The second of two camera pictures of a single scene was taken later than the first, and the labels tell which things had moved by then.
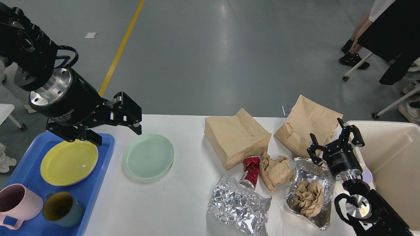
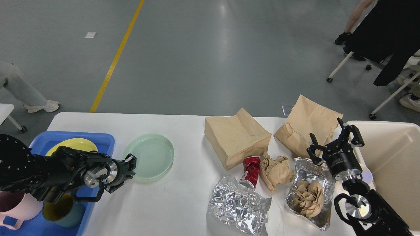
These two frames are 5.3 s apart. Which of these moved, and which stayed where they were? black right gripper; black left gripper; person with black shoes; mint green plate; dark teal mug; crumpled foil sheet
Moved: person with black shoes; black left gripper
Stayed: dark teal mug; crumpled foil sheet; mint green plate; black right gripper
